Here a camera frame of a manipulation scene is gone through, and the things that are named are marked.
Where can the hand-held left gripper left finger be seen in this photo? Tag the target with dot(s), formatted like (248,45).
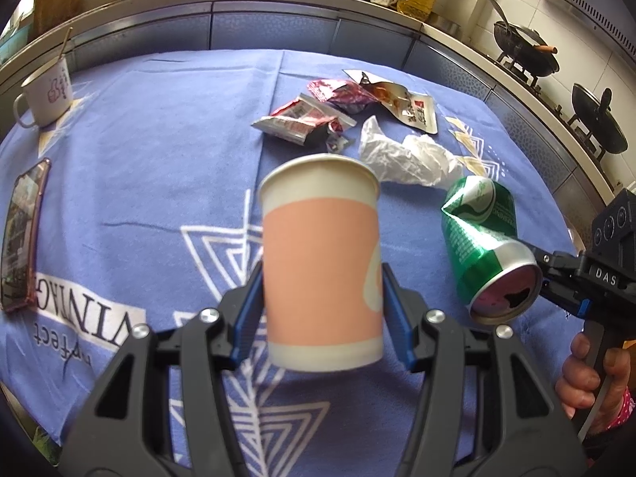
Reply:
(246,319)

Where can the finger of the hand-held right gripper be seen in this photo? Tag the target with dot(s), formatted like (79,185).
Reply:
(559,266)
(569,303)

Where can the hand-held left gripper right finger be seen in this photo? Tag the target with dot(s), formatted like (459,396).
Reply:
(397,320)

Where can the green drink can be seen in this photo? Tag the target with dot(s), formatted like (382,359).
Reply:
(477,243)

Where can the pink white paper cup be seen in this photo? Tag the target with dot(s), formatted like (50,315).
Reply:
(320,258)

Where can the person's right forearm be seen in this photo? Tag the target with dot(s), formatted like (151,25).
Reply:
(627,410)

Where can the person's right hand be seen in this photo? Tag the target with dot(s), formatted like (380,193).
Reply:
(574,377)

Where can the black lidded pot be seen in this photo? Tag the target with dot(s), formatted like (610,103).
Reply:
(596,124)

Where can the crumpled white tissue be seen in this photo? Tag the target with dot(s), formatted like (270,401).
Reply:
(407,161)

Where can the gas stove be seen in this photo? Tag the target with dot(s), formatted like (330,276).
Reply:
(556,104)

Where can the blue printed tablecloth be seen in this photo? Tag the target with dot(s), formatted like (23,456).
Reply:
(149,159)

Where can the small dark wrapper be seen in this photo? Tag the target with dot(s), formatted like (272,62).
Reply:
(338,141)

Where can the red white snack wrapper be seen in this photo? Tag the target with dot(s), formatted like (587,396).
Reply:
(293,121)

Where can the white orange snack wrapper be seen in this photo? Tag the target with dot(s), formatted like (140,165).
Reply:
(412,109)

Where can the black wok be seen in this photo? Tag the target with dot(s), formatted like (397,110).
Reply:
(526,54)

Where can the maroon crumpled wrapper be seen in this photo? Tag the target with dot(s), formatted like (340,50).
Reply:
(343,95)

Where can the pink case smartphone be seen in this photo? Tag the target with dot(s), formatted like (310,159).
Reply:
(22,238)

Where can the kitchen counter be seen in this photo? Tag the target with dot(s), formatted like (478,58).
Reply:
(273,25)

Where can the white enamel mug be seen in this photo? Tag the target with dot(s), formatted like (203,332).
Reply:
(47,94)

